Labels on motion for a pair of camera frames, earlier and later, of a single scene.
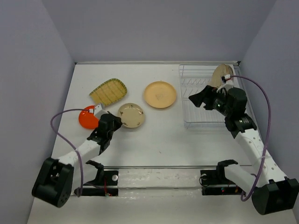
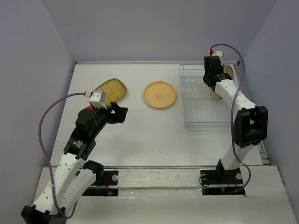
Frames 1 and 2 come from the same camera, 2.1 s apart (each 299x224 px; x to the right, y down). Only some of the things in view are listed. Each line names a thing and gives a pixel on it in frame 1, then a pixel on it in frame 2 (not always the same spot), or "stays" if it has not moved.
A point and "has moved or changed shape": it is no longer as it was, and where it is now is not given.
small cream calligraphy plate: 132,115 has moved or changed shape
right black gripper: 209,95 → 221,66
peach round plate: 160,94 stays
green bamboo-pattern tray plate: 110,92 stays
